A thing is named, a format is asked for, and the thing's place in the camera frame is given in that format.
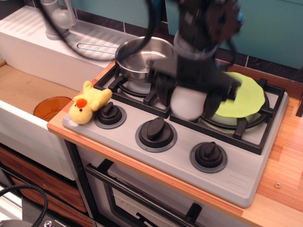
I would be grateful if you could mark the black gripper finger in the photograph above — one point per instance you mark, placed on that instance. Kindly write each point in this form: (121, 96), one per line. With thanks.
(214, 99)
(164, 88)

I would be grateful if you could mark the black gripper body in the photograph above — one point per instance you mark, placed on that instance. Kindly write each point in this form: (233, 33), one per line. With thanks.
(199, 75)

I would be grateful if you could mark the white egg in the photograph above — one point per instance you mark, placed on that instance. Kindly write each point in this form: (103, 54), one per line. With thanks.
(187, 104)

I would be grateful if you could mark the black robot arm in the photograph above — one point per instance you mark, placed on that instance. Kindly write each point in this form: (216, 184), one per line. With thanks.
(203, 26)

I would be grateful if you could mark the silver metal pan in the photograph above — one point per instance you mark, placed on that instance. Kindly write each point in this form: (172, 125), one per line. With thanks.
(135, 67)

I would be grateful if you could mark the green plate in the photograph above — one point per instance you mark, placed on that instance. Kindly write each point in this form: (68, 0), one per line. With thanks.
(249, 98)

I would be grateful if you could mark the black middle stove knob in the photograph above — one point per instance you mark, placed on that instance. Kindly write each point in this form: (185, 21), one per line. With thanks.
(156, 135)

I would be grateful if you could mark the black stove knob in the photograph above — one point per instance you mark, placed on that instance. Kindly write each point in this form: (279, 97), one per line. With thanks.
(208, 157)
(110, 116)
(156, 135)

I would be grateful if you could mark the black right stove knob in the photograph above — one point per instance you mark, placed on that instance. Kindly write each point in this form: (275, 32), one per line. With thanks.
(208, 157)

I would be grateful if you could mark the grey toy stove top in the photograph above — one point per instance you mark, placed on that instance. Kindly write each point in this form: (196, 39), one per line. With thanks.
(237, 182)

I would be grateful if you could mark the black left stove knob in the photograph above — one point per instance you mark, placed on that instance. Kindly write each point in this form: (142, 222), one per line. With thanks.
(110, 116)

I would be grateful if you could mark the black right burner grate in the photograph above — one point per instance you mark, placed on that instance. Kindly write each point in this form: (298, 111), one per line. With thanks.
(250, 133)

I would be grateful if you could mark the black burner grate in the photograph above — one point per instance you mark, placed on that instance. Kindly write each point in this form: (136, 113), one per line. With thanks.
(148, 102)
(250, 133)

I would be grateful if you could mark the black left burner grate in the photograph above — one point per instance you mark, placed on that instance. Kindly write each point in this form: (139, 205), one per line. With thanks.
(148, 102)

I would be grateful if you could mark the yellow stuffed duck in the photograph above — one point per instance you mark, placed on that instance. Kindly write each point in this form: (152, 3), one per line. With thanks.
(87, 103)

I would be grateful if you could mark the orange plastic cup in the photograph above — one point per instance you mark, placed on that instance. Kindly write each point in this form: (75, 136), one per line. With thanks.
(50, 107)

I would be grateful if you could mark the white toy sink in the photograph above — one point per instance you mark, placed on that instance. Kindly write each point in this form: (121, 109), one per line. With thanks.
(34, 68)

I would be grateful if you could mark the grey toy faucet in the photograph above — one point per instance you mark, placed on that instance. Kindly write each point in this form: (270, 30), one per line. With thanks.
(62, 19)

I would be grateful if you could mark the wooden drawer fronts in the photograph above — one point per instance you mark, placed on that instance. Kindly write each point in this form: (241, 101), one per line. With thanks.
(64, 198)

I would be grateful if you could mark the oven door with handle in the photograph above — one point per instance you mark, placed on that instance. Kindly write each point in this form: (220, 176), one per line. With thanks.
(100, 173)

